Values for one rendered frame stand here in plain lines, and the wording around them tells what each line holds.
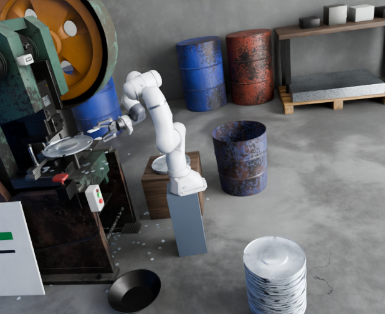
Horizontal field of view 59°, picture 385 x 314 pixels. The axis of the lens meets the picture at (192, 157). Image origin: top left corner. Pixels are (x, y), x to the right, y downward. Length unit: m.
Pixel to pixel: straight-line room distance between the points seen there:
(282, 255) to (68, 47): 1.73
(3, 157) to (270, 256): 1.53
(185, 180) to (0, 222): 1.09
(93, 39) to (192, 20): 2.99
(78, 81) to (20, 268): 1.20
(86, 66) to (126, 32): 3.01
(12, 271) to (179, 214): 1.05
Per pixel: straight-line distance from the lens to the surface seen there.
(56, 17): 2.36
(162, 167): 2.51
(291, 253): 1.76
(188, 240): 2.18
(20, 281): 2.42
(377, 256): 2.27
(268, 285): 1.68
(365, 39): 5.36
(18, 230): 2.24
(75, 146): 2.11
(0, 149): 2.17
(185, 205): 2.02
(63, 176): 1.84
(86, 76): 2.32
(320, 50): 5.23
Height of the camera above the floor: 1.51
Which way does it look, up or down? 26 degrees down
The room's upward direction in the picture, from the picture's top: 10 degrees counter-clockwise
